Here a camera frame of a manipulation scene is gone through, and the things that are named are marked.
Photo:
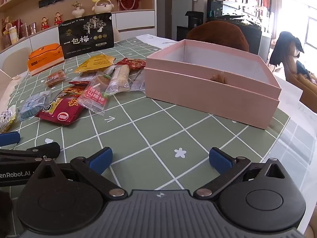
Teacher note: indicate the small red snack packets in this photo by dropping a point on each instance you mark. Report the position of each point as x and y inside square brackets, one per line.
[131, 64]

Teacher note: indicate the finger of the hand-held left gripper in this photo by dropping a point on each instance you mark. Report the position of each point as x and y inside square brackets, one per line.
[44, 150]
[10, 138]

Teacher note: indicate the pink hawthorn stick packet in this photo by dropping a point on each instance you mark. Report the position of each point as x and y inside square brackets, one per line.
[95, 96]

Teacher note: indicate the white paper sheet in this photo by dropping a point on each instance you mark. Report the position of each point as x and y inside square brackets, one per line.
[297, 133]
[153, 41]

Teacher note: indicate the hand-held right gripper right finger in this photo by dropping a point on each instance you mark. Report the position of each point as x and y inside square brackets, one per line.
[220, 161]

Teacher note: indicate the white red snack packet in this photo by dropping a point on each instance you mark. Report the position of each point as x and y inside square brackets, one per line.
[80, 79]

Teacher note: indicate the green checked tablecloth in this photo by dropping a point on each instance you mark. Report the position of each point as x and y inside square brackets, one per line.
[148, 129]

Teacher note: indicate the yellow white snack packet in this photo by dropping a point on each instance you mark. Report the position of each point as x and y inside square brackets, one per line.
[6, 121]

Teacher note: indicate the large black snack bag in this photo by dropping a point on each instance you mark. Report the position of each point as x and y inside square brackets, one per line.
[86, 37]

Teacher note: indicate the large red snack packet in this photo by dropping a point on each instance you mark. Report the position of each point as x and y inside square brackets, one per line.
[60, 111]

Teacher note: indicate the brown chair back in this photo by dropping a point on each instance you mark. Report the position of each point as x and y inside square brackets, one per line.
[218, 33]

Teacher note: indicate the black gift box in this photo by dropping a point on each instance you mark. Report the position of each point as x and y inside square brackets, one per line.
[214, 7]

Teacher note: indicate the white vase with flowers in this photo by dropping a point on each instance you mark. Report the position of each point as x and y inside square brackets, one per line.
[78, 12]

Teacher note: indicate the brown fuzzy clump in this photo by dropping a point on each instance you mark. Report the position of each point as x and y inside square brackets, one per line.
[219, 77]

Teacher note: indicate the orange box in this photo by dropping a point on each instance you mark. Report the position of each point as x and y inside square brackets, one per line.
[44, 59]

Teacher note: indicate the long clear cracker packet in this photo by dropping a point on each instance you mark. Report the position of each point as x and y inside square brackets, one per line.
[120, 78]

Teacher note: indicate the dark jacket on chair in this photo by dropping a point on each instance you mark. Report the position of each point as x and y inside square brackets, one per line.
[284, 47]

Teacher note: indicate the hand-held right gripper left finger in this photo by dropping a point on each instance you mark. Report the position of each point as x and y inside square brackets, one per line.
[100, 162]

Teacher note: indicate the red figurine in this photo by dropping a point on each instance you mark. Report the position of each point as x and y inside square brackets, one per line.
[58, 19]
[45, 24]

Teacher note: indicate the orange patterned snack packet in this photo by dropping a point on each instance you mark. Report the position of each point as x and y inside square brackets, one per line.
[73, 91]

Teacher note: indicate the yellow sofa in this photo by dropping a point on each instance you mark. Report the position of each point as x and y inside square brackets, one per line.
[307, 89]

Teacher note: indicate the pink cardboard box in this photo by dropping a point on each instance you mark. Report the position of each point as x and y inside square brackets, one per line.
[210, 99]

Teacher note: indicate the black appliance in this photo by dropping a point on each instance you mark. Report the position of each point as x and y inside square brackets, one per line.
[194, 23]

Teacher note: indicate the white sideboard cabinet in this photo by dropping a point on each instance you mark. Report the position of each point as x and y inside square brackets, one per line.
[133, 21]

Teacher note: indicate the blue grey snack packet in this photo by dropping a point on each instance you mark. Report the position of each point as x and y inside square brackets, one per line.
[34, 104]

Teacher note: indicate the small brown snack packet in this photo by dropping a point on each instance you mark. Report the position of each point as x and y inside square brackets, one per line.
[55, 77]

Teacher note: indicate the beige chair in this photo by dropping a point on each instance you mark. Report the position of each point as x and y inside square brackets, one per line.
[12, 64]

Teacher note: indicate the rabbit eared figurine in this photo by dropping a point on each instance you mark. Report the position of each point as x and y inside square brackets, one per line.
[102, 6]

